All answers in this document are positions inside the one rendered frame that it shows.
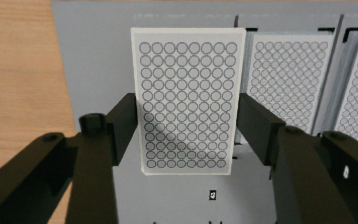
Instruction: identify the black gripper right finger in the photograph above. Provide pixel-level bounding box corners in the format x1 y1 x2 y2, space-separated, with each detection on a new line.
236 93 358 224

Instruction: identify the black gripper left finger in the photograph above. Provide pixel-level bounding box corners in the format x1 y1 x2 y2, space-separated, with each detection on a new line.
0 93 138 224

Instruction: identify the grey flat deck plate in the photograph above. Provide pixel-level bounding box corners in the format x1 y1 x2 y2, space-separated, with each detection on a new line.
50 0 358 224

